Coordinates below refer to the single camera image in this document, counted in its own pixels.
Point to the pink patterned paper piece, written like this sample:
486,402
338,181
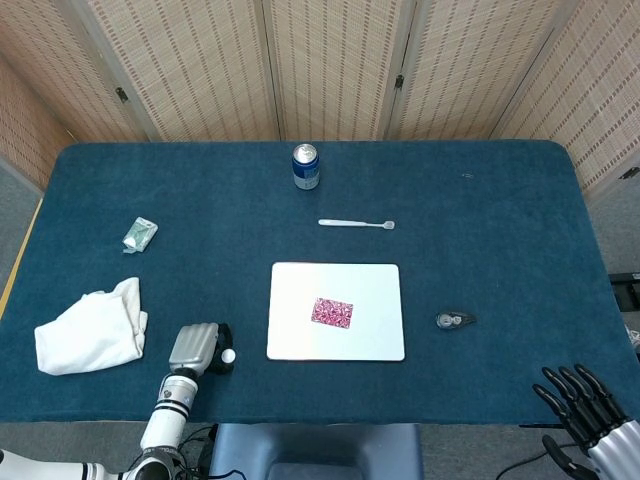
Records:
332,313

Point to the white cloth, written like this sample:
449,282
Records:
95,330

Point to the white rectangular board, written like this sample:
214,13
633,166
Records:
370,290

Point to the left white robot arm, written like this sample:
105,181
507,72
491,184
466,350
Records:
167,415

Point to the woven bamboo folding screen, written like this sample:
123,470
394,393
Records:
330,65

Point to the white toothbrush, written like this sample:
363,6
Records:
350,223

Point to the blue silver soda can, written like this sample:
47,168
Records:
306,172

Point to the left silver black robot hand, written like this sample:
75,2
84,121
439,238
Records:
195,345

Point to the black equipment box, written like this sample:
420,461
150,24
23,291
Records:
627,292

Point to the blue grey correction tape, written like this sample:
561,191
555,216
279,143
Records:
450,321

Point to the white ball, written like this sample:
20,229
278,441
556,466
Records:
229,356

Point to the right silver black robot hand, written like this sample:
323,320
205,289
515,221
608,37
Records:
610,445

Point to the yellow floor tape strip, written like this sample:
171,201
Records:
20,250

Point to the blue tablecloth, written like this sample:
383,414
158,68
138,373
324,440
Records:
450,250

